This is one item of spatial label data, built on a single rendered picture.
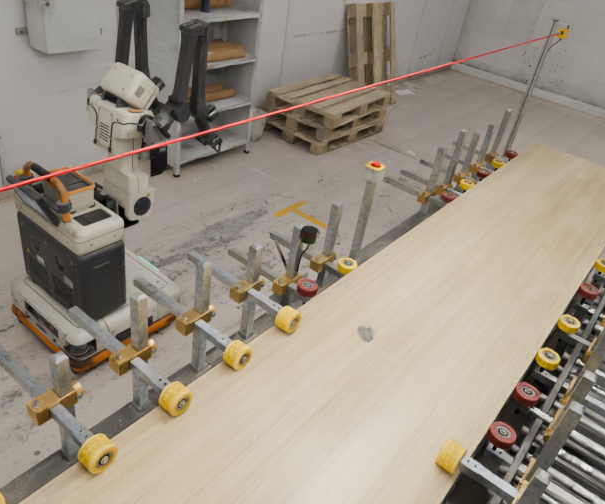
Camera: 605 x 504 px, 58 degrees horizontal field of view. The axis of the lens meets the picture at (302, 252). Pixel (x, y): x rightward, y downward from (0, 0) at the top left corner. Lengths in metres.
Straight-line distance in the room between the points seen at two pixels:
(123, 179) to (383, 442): 1.80
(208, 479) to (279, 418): 0.28
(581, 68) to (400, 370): 7.95
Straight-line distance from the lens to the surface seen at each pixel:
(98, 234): 2.59
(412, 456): 1.68
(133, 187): 2.82
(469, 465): 1.65
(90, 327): 1.83
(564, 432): 1.70
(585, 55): 9.45
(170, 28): 4.45
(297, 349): 1.87
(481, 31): 9.88
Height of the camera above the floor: 2.18
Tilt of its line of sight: 33 degrees down
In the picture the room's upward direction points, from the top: 10 degrees clockwise
